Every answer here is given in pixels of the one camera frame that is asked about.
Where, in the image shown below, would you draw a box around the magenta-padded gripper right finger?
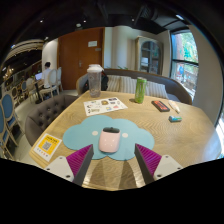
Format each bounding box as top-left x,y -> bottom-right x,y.
134,143 -> 184,185

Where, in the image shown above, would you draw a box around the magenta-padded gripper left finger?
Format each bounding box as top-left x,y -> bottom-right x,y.
44,143 -> 95,187

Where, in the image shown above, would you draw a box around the blue cloud-shaped mouse pad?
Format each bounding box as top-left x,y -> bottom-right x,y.
62,114 -> 156,162

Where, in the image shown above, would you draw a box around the yellow code card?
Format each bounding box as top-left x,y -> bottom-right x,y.
32,132 -> 63,163

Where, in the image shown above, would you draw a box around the small green and blue pack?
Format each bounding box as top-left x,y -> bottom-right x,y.
168,115 -> 183,123

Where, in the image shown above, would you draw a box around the black box with orange print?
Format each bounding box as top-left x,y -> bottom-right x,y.
150,99 -> 171,113

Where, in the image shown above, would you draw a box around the grey tufted armchair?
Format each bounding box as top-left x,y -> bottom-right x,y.
24,94 -> 79,148

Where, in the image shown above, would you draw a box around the white plastic wrapper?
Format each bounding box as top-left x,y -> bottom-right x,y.
167,99 -> 181,114

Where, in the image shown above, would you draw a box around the white sticker sheet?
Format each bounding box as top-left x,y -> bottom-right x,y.
83,96 -> 129,117

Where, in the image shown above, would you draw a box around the green drink can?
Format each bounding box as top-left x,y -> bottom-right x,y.
134,76 -> 148,105

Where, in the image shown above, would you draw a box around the striped cushion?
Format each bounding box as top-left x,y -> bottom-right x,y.
119,76 -> 169,100
106,74 -> 123,93

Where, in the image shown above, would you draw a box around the large side window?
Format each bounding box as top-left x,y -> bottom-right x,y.
215,111 -> 224,159

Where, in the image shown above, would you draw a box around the curved grey sofa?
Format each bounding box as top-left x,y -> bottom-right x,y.
75,68 -> 194,106

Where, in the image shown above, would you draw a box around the clear shaker bottle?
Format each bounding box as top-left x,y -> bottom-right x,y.
86,64 -> 104,98

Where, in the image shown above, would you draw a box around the dark backpack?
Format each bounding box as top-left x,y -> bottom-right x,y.
82,71 -> 110,93

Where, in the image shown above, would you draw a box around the white chairs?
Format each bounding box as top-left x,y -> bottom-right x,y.
39,66 -> 64,98

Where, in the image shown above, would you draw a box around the blue chairs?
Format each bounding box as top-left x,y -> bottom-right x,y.
0,78 -> 32,159

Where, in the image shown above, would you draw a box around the person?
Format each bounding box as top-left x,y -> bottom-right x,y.
40,61 -> 54,91

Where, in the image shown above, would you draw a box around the orange wooden door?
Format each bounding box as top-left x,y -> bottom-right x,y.
57,27 -> 106,91

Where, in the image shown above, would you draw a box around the black-framed window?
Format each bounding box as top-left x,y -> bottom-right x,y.
169,29 -> 200,101

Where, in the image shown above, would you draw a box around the arched glass-door cabinet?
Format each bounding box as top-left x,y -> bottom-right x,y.
134,35 -> 164,76

